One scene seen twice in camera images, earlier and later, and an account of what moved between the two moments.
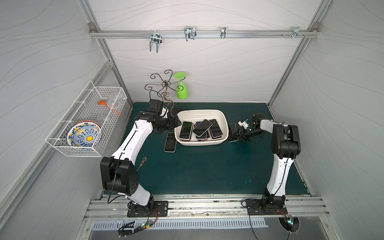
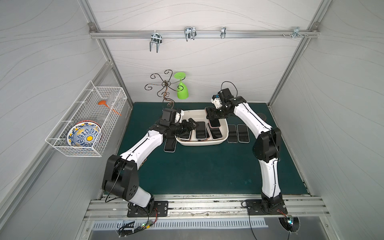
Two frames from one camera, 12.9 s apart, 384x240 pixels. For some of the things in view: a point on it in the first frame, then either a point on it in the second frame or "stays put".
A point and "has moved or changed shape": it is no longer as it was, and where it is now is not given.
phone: x=232 y=130 stays put
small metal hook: x=223 y=32 stays put
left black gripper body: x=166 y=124 to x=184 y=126
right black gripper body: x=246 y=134 to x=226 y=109
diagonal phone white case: x=200 y=129 has moved or changed shape
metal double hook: x=156 y=38 stays put
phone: x=215 y=131 stays put
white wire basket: x=85 y=129 stays put
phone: x=170 y=143 stays put
